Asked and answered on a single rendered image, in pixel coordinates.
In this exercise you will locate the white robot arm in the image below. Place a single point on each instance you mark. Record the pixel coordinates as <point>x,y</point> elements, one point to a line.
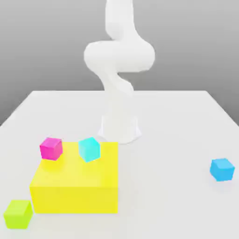
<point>119,56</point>

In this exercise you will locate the small cyan cube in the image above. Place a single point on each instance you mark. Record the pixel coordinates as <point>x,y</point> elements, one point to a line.
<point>89,149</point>

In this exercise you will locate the small magenta cube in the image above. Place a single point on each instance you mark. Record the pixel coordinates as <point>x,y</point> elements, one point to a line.
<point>50,149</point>

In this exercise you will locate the small blue cube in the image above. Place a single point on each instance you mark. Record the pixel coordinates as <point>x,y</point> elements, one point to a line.
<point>222,170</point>

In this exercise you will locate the small lime green cube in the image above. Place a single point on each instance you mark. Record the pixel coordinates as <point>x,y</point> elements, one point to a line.
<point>17,214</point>

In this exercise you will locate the large yellow box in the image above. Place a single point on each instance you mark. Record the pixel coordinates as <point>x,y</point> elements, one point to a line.
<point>74,186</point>

